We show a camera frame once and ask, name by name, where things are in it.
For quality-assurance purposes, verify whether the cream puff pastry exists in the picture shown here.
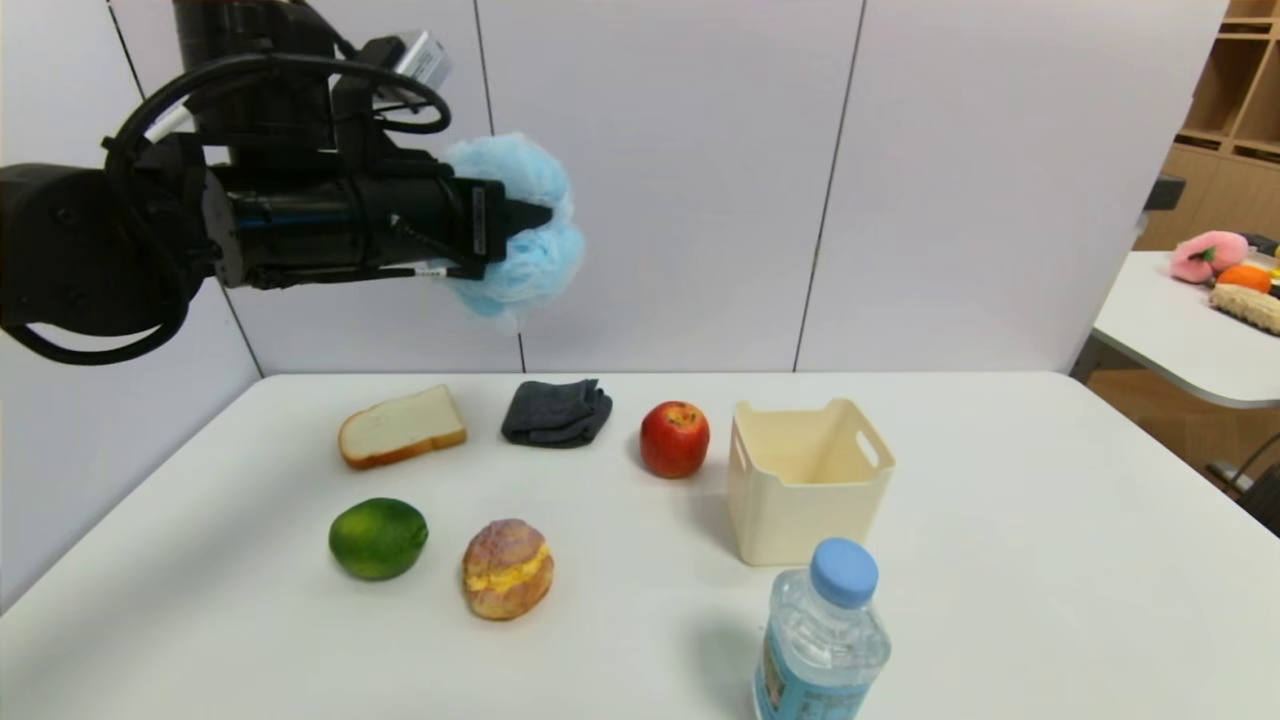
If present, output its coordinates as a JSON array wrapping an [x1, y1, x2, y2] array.
[[461, 518, 556, 622]]

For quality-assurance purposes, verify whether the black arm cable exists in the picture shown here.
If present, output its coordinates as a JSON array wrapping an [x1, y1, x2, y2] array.
[[104, 52, 453, 183]]

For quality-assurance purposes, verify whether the pink plush peach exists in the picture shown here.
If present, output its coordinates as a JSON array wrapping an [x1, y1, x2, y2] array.
[[1170, 231, 1251, 285]]

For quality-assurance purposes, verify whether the water bottle with blue cap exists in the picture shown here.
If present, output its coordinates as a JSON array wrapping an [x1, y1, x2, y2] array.
[[753, 537, 892, 720]]

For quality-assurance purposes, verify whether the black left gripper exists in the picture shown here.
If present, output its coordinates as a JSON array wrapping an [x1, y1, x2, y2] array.
[[348, 167, 554, 281]]

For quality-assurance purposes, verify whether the folded dark grey cloth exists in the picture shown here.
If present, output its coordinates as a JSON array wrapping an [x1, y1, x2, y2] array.
[[500, 378, 615, 449]]

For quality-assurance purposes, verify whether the green lime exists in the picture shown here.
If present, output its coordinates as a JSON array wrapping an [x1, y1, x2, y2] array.
[[328, 497, 430, 582]]

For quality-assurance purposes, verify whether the wooden shelf unit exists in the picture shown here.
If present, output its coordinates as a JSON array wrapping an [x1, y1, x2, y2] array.
[[1135, 0, 1280, 252]]

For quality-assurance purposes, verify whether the white bread slice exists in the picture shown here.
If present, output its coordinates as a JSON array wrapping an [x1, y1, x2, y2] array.
[[337, 384, 469, 471]]

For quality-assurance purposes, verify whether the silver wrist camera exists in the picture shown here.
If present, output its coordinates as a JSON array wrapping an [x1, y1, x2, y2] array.
[[395, 30, 453, 96]]

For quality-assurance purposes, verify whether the red apple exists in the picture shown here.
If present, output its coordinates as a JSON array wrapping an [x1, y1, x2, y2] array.
[[640, 400, 712, 480]]

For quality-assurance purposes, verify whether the cream white plastic box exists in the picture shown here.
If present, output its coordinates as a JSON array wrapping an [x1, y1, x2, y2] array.
[[727, 398, 897, 568]]

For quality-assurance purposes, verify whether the light blue mesh bath loofah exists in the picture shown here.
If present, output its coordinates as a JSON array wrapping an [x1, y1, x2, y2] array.
[[440, 132, 588, 322]]

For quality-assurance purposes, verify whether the white side table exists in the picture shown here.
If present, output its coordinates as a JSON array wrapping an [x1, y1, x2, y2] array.
[[1070, 250, 1280, 410]]

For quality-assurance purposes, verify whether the dark chair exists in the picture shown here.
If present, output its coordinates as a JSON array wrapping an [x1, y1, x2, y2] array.
[[1205, 432, 1280, 538]]

